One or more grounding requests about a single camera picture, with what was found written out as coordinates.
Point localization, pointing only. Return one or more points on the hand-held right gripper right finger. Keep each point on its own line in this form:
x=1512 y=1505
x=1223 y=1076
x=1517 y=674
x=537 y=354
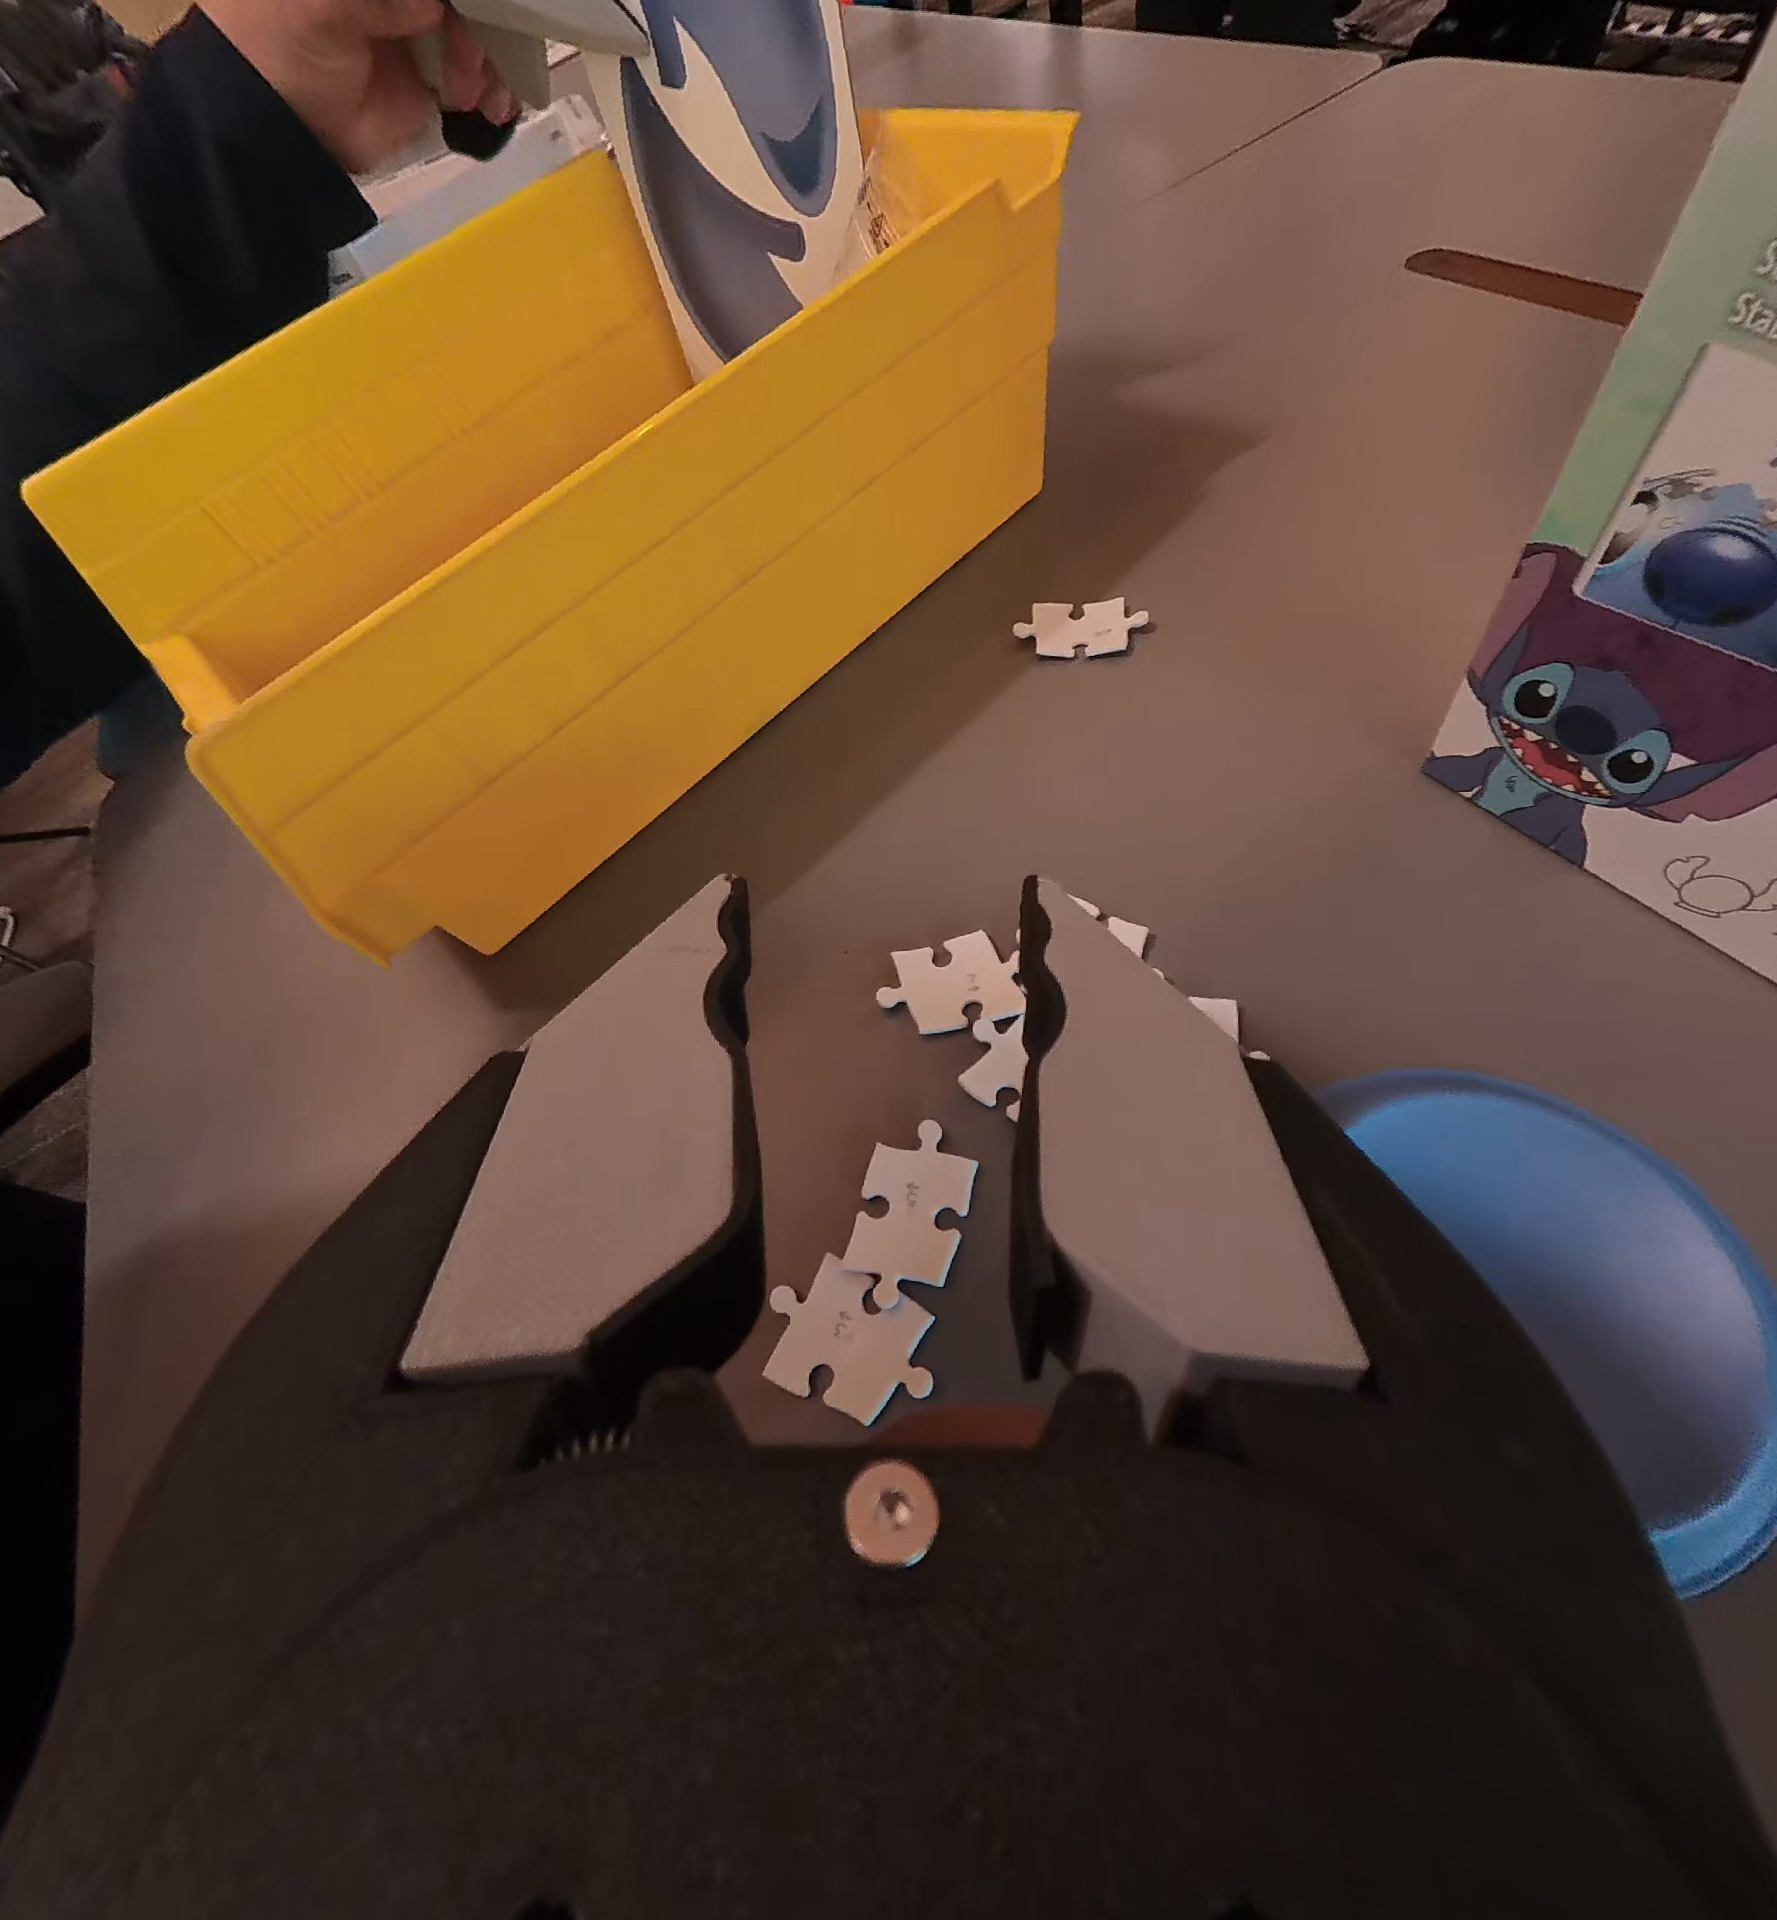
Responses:
x=1195 y=1200

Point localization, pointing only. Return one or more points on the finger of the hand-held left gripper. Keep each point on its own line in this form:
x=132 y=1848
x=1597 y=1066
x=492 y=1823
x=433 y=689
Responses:
x=611 y=23

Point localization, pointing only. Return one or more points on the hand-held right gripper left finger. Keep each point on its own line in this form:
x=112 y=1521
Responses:
x=604 y=1200

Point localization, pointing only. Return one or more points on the white card with blue ears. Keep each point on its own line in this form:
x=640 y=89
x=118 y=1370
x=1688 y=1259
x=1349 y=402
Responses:
x=739 y=181

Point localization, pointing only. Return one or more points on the puzzle piece cluster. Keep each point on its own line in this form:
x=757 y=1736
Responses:
x=912 y=1208

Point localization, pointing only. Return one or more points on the yellow plastic bin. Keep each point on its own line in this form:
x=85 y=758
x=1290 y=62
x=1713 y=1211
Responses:
x=604 y=644

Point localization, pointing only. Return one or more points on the person's left forearm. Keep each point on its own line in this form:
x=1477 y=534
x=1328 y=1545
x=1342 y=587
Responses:
x=79 y=374

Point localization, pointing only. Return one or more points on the joined puzzle piece pair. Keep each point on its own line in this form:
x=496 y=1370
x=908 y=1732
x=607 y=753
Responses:
x=1082 y=630

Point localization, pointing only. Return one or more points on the cartoon printed puzzle box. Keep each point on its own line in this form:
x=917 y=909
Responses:
x=1697 y=630

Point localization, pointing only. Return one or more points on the person's left hand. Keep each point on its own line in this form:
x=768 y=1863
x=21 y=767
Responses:
x=358 y=75

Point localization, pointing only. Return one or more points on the clear plastic bag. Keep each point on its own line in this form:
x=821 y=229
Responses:
x=885 y=210

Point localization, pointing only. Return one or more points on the blue round plastic dish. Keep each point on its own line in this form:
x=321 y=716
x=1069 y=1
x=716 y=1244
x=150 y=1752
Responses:
x=1608 y=1290

